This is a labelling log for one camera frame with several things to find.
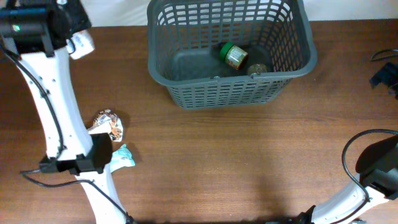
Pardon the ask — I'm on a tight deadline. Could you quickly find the Kleenex tissue multipack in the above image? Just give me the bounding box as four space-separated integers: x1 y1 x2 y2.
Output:
67 30 95 60

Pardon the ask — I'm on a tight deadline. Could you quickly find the beige snack bag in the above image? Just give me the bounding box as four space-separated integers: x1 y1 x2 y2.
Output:
87 109 124 142

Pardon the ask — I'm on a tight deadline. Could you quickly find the grey plastic shopping basket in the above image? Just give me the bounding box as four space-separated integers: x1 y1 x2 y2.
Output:
147 0 317 109

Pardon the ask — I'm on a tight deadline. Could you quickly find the silver tin can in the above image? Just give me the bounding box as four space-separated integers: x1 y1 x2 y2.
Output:
247 63 268 77

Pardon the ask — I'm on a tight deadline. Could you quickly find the teal wet wipes packet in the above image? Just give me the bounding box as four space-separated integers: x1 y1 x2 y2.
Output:
109 144 136 172

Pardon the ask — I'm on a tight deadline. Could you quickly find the green lid glass jar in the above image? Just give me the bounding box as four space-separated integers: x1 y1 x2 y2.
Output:
218 42 249 70

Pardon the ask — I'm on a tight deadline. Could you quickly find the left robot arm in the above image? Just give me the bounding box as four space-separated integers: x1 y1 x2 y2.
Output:
1 0 134 223

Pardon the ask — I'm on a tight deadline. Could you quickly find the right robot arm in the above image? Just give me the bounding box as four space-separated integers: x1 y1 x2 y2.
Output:
292 129 397 224

